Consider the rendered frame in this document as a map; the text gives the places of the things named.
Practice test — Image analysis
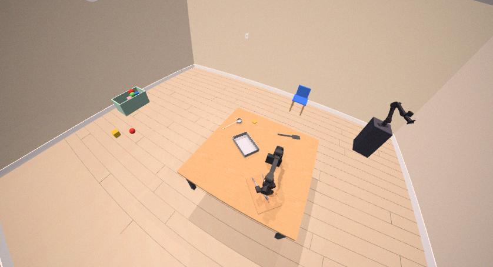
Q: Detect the light wooden board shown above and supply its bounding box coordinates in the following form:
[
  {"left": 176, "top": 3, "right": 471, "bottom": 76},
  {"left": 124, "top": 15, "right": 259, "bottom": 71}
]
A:
[{"left": 246, "top": 174, "right": 282, "bottom": 214}]

